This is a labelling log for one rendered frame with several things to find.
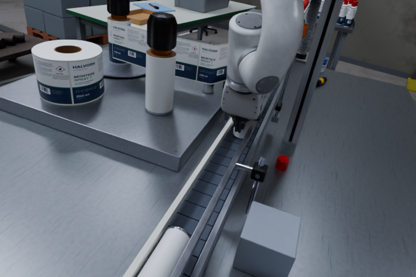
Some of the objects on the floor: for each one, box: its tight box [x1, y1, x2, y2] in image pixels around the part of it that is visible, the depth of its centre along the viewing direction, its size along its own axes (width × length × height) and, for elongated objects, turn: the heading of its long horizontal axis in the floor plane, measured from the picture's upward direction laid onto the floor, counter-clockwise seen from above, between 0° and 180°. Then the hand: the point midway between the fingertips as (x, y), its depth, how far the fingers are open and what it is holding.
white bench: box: [66, 0, 258, 41], centre depth 307 cm, size 190×75×80 cm, turn 136°
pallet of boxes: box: [16, 0, 137, 45], centre depth 400 cm, size 121×81×120 cm
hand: (239, 123), depth 83 cm, fingers closed, pressing on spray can
